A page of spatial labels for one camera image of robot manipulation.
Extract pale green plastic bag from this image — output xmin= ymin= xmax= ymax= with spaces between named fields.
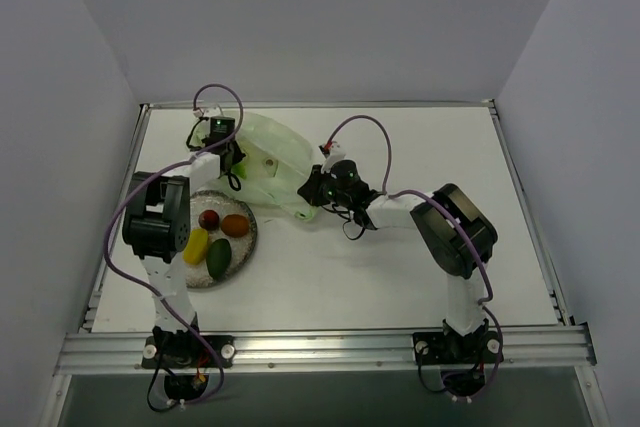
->
xmin=207 ymin=112 xmax=317 ymax=221

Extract aluminium table frame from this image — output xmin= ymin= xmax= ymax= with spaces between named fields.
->
xmin=57 ymin=102 xmax=606 ymax=426

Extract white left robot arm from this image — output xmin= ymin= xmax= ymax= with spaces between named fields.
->
xmin=121 ymin=116 xmax=245 ymax=366

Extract speckled round plate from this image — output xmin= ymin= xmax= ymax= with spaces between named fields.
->
xmin=186 ymin=190 xmax=258 ymax=289

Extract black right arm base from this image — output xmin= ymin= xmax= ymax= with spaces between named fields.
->
xmin=412 ymin=327 xmax=504 ymax=403

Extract dark red fake fruit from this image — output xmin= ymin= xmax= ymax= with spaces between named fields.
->
xmin=198 ymin=209 xmax=220 ymax=231

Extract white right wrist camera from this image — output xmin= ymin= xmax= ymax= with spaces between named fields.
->
xmin=319 ymin=141 xmax=346 ymax=173

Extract green fake grapes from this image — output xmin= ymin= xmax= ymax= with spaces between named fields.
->
xmin=232 ymin=163 xmax=247 ymax=179

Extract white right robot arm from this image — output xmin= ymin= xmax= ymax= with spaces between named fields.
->
xmin=297 ymin=160 xmax=498 ymax=360

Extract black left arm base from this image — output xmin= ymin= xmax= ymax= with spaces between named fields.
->
xmin=140 ymin=332 xmax=236 ymax=409

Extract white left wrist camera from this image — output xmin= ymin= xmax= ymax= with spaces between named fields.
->
xmin=192 ymin=104 xmax=224 ymax=119

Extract dark green fake avocado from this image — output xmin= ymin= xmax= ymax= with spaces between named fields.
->
xmin=205 ymin=238 xmax=232 ymax=280

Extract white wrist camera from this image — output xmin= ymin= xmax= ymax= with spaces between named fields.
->
xmin=319 ymin=141 xmax=346 ymax=173
xmin=192 ymin=104 xmax=224 ymax=119

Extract orange fake fruit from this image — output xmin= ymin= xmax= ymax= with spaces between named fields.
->
xmin=220 ymin=214 xmax=251 ymax=238

